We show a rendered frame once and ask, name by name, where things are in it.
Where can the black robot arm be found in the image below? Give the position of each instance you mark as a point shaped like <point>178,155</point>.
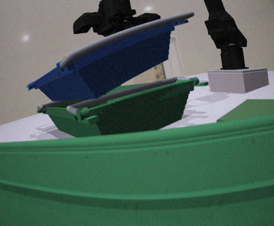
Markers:
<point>224,31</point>

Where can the green box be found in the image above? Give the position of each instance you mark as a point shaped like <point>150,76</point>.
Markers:
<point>249,108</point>

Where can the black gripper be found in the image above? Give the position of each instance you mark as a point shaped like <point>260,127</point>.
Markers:
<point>118,16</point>

